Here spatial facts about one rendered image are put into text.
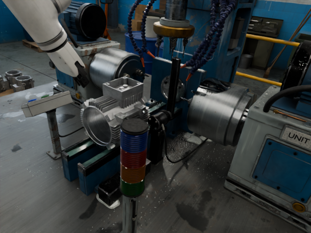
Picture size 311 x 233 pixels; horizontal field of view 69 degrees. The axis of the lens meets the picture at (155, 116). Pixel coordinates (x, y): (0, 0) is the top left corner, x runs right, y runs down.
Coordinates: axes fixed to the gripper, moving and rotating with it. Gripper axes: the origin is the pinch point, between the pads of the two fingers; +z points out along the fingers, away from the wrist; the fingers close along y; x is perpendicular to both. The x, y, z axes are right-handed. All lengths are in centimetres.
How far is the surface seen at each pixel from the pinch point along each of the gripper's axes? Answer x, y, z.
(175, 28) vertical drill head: 40.6, 11.6, 5.5
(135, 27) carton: 362, -383, 297
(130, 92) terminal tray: 8.5, 11.0, 10.4
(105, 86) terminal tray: 5.2, 2.6, 7.3
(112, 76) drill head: 19.9, -16.0, 23.5
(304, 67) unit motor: 35, 59, 5
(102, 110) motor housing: -3.6, 9.8, 7.3
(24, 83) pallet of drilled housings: 18, -215, 110
